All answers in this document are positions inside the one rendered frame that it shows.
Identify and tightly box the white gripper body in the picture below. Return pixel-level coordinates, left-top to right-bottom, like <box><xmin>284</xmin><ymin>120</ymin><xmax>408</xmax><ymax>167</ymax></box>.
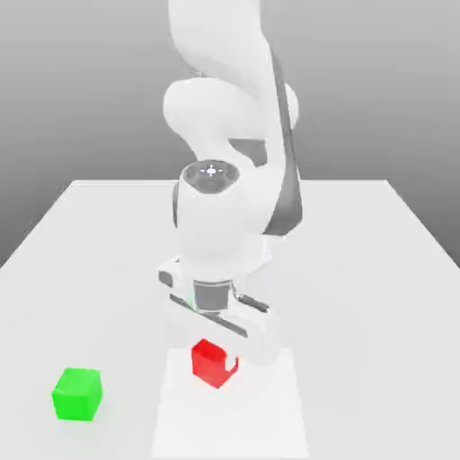
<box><xmin>160</xmin><ymin>286</ymin><xmax>286</xmax><ymax>367</ymax></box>

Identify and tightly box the small red cube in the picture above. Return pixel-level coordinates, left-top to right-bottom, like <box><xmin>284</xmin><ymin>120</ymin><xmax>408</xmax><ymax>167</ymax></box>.
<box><xmin>190</xmin><ymin>338</ymin><xmax>240</xmax><ymax>390</ymax></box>

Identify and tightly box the small green cube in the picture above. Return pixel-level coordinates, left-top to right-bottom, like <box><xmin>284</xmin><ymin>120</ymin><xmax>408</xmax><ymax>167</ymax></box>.
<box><xmin>51</xmin><ymin>367</ymin><xmax>104</xmax><ymax>422</ymax></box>

